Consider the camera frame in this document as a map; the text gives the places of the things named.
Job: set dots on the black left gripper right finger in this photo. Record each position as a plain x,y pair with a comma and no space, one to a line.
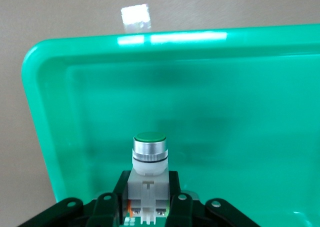
182,212

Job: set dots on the green plastic tray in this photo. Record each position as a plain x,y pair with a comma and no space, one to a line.
225,99

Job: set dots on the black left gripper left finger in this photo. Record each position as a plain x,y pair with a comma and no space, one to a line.
107,212

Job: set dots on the green push button switch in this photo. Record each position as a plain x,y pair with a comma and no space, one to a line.
136,17
149,187

